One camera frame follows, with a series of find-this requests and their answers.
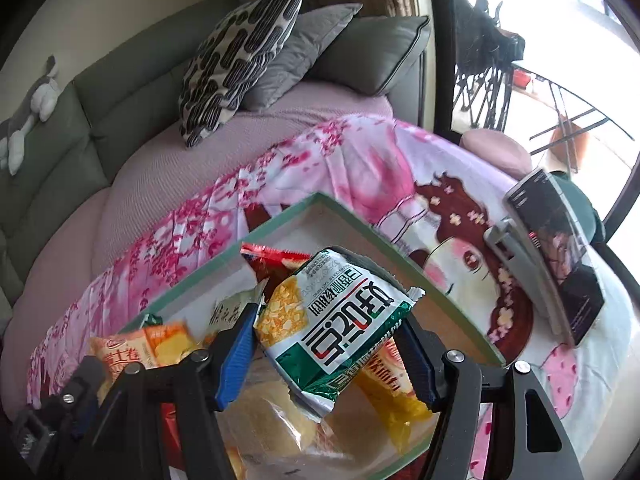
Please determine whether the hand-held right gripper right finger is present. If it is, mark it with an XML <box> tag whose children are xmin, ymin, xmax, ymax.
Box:
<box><xmin>397</xmin><ymin>316</ymin><xmax>586</xmax><ymax>480</ymax></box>

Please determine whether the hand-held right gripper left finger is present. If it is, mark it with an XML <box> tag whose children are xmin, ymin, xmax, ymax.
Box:
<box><xmin>75</xmin><ymin>304</ymin><xmax>261</xmax><ymax>480</ymax></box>

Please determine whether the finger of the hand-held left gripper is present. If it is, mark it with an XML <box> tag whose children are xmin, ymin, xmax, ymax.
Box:
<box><xmin>65</xmin><ymin>356</ymin><xmax>113</xmax><ymax>441</ymax></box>

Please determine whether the yellow bread packet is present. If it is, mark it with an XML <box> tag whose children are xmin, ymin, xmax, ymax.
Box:
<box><xmin>352</xmin><ymin>337</ymin><xmax>433</xmax><ymax>453</ymax></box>

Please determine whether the cream bun clear packet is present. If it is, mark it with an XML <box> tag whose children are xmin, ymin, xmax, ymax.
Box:
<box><xmin>220</xmin><ymin>360</ymin><xmax>326</xmax><ymax>480</ymax></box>

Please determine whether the green white cracker packet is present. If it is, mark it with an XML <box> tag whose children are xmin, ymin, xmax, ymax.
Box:
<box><xmin>252</xmin><ymin>246</ymin><xmax>426</xmax><ymax>418</ymax></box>

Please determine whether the teal shallow cardboard box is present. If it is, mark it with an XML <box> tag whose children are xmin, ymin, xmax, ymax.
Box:
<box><xmin>120</xmin><ymin>191</ymin><xmax>506</xmax><ymax>480</ymax></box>

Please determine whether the cream packet black script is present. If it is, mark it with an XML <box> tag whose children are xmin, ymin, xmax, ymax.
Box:
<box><xmin>212</xmin><ymin>280</ymin><xmax>268</xmax><ymax>333</ymax></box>

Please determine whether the orange snack packet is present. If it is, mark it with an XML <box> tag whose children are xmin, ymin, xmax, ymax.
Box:
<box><xmin>89</xmin><ymin>322</ymin><xmax>198</xmax><ymax>391</ymax></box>

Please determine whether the red snack packet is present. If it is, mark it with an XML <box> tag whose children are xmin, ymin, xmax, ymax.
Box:
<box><xmin>240</xmin><ymin>242</ymin><xmax>313</xmax><ymax>286</ymax></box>

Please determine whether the dark phone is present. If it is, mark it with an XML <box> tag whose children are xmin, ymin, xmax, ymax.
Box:
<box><xmin>504</xmin><ymin>167</ymin><xmax>607</xmax><ymax>347</ymax></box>

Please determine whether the pink sofa cover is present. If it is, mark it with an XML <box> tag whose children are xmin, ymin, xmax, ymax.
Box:
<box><xmin>0</xmin><ymin>82</ymin><xmax>396</xmax><ymax>413</ymax></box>

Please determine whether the pink printed blanket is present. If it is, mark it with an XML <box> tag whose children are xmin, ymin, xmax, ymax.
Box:
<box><xmin>27</xmin><ymin>112</ymin><xmax>636</xmax><ymax>480</ymax></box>

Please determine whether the pink round stool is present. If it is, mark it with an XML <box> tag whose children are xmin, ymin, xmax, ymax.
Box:
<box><xmin>460</xmin><ymin>127</ymin><xmax>533</xmax><ymax>181</ymax></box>

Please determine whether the dark green round stool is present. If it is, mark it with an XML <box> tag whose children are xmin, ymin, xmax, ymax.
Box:
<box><xmin>550</xmin><ymin>172</ymin><xmax>607</xmax><ymax>246</ymax></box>

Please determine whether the terracotta plant pot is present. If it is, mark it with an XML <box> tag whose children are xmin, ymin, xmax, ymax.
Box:
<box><xmin>550</xmin><ymin>120</ymin><xmax>585</xmax><ymax>172</ymax></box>

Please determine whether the grey green sofa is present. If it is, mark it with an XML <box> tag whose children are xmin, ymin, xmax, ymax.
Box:
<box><xmin>0</xmin><ymin>0</ymin><xmax>432</xmax><ymax>321</ymax></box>

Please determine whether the grey white plush dog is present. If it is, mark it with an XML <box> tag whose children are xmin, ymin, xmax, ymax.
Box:
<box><xmin>0</xmin><ymin>55</ymin><xmax>63</xmax><ymax>176</ymax></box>

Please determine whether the leopard print pillow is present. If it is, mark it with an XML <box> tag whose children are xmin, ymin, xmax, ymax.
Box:
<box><xmin>177</xmin><ymin>0</ymin><xmax>304</xmax><ymax>148</ymax></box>

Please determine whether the black balcony railing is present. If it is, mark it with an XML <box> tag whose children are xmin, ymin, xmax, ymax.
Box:
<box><xmin>510</xmin><ymin>67</ymin><xmax>632</xmax><ymax>171</ymax></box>

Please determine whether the grey pillow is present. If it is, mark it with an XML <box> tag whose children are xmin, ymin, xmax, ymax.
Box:
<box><xmin>242</xmin><ymin>2</ymin><xmax>363</xmax><ymax>112</ymax></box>

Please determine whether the black folding chair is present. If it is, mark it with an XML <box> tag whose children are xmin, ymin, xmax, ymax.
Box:
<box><xmin>452</xmin><ymin>0</ymin><xmax>527</xmax><ymax>128</ymax></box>

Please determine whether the black window frame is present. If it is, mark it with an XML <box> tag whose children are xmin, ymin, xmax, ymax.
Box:
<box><xmin>425</xmin><ymin>0</ymin><xmax>463</xmax><ymax>136</ymax></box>

